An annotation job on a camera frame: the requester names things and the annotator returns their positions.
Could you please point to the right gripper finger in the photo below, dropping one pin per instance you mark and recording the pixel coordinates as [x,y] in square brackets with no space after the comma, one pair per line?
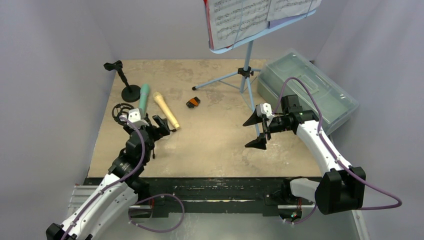
[254,119]
[259,143]

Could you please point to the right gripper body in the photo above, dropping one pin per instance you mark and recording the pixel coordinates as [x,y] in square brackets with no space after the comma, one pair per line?
[265,126]

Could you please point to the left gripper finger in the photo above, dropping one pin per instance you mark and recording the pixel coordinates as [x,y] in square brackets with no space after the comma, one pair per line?
[161,122]
[162,131]

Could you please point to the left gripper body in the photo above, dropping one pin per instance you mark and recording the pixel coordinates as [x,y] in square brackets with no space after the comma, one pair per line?
[152,133]

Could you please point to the black tripod mic stand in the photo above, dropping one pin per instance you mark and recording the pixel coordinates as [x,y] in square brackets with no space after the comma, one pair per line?
[121,112]

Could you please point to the beige condenser microphone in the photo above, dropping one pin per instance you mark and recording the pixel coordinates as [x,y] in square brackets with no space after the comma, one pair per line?
[159,100]

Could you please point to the teal toy microphone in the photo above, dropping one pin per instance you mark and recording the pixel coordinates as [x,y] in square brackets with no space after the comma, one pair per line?
[144,93]

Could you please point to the black round-base mic stand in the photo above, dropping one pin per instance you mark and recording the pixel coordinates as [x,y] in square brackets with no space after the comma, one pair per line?
[131,92]

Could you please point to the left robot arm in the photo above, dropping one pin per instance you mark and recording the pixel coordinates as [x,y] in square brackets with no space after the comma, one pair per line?
[121,186]

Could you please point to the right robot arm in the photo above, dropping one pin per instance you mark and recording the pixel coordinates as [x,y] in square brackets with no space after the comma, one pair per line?
[340,188]

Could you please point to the orange black hex key set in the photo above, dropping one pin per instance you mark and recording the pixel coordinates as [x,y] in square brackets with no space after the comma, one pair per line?
[193,102]

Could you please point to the blue music stand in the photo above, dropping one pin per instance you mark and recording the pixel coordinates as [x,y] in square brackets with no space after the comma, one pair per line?
[245,88]

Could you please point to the translucent green storage box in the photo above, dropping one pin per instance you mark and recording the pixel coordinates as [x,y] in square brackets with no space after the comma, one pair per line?
[295,74]

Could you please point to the sheet music pages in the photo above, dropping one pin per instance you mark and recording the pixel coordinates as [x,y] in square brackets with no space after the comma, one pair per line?
[231,23]

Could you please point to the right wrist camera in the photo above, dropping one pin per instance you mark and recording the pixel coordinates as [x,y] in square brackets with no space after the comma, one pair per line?
[265,112]

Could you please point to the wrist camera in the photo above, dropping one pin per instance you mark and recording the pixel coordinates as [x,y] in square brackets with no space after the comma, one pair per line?
[265,112]
[136,118]

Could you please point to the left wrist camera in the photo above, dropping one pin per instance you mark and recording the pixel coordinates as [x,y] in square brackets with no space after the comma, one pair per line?
[136,118]

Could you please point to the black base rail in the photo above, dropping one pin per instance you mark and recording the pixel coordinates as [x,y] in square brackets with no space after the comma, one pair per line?
[267,196]

